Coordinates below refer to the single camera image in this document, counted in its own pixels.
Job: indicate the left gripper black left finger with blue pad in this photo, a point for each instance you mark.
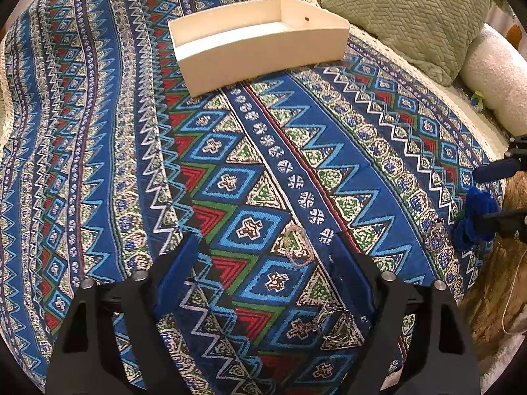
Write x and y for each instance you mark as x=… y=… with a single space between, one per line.
x=86 y=357

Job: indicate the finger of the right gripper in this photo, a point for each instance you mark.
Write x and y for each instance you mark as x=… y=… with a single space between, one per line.
x=515 y=160
x=508 y=224

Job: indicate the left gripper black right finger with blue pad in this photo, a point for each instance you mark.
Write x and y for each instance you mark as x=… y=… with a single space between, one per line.
x=415 y=341

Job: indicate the blue velvet scrunchie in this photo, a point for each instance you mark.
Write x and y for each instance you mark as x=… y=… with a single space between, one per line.
x=466 y=234

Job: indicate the brown fuzzy rug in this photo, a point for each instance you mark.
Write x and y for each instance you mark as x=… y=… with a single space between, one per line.
x=495 y=306

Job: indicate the white fluffy cushion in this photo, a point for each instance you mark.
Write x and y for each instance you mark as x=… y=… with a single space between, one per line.
x=497 y=70

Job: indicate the blue patterned woven blanket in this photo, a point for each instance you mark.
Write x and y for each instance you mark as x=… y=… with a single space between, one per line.
x=108 y=160

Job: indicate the green textured pillow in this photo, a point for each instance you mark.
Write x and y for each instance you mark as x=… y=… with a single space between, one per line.
x=433 y=35

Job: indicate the cream rectangular open box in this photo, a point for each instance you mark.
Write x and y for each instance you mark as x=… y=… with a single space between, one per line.
x=228 y=44

